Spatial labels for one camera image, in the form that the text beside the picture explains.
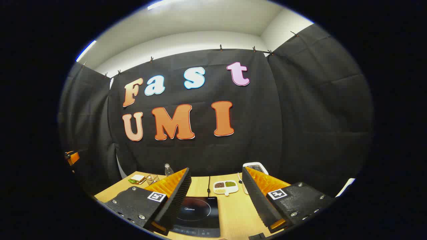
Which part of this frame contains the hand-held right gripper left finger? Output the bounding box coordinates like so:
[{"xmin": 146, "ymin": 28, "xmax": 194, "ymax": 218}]
[{"xmin": 103, "ymin": 167, "xmax": 192, "ymax": 235}]

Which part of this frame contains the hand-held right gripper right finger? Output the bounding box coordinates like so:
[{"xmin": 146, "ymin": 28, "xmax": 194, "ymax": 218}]
[{"xmin": 242, "ymin": 166, "xmax": 336, "ymax": 234}]

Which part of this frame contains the black induction cooktop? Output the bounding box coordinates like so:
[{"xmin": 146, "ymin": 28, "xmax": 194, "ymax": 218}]
[{"xmin": 169, "ymin": 196, "xmax": 221, "ymax": 238}]

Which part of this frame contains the white divided grain dish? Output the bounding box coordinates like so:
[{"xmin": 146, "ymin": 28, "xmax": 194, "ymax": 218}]
[{"xmin": 213, "ymin": 180, "xmax": 239, "ymax": 196}]

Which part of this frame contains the black backdrop cloth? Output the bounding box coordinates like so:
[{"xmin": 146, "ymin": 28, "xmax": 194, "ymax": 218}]
[{"xmin": 57, "ymin": 23, "xmax": 374, "ymax": 200}]

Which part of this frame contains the ceiling light strip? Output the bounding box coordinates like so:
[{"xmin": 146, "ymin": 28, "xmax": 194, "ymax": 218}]
[
  {"xmin": 76, "ymin": 40, "xmax": 97, "ymax": 62},
  {"xmin": 147, "ymin": 0, "xmax": 177, "ymax": 10}
]

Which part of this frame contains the white power cable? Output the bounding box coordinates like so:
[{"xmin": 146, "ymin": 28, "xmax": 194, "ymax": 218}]
[{"xmin": 238, "ymin": 172, "xmax": 249, "ymax": 195}]

